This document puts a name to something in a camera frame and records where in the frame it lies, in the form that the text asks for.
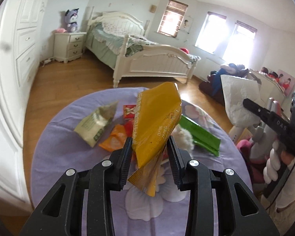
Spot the white paper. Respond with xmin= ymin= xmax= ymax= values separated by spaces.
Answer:
xmin=221 ymin=75 xmax=261 ymax=128

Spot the orange snack wrapper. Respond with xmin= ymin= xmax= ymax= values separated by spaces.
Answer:
xmin=99 ymin=124 xmax=127 ymax=152

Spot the yellow snack bag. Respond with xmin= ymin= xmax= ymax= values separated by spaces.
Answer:
xmin=128 ymin=82 xmax=182 ymax=197

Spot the red milk carton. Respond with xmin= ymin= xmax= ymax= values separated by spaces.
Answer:
xmin=123 ymin=104 xmax=136 ymax=125

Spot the white gloved right hand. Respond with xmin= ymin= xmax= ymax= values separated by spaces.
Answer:
xmin=263 ymin=140 xmax=295 ymax=185

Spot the red grey desk chair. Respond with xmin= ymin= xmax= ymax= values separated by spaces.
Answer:
xmin=225 ymin=99 xmax=277 ymax=184

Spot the white dresser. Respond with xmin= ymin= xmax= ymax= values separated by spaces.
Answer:
xmin=247 ymin=70 xmax=286 ymax=105

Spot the green snack wrapper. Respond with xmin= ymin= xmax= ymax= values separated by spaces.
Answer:
xmin=179 ymin=115 xmax=221 ymax=157

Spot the dark red armchair with clothes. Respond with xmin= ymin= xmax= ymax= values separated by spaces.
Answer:
xmin=199 ymin=63 xmax=249 ymax=106

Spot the purple floral tablecloth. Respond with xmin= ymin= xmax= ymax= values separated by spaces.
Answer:
xmin=31 ymin=87 xmax=252 ymax=235

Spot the white fluffy ball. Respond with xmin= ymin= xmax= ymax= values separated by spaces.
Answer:
xmin=171 ymin=124 xmax=195 ymax=154

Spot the pale green snack bag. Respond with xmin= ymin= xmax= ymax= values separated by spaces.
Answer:
xmin=74 ymin=101 xmax=118 ymax=148

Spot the white nightstand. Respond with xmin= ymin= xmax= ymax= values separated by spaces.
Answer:
xmin=54 ymin=32 xmax=87 ymax=63

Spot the green bedding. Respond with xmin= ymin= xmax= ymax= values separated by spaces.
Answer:
xmin=86 ymin=22 xmax=157 ymax=69

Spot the pink plush on nightstand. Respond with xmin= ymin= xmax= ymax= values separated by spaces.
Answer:
xmin=55 ymin=28 xmax=66 ymax=34

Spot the white wardrobe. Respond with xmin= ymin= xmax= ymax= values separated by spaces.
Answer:
xmin=0 ymin=0 xmax=48 ymax=216

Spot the purple plush toy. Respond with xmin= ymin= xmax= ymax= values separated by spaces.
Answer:
xmin=64 ymin=9 xmax=79 ymax=32

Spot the wall picture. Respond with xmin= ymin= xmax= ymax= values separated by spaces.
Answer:
xmin=180 ymin=16 xmax=193 ymax=34

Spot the white bed frame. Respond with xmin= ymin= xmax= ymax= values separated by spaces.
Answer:
xmin=87 ymin=12 xmax=201 ymax=87

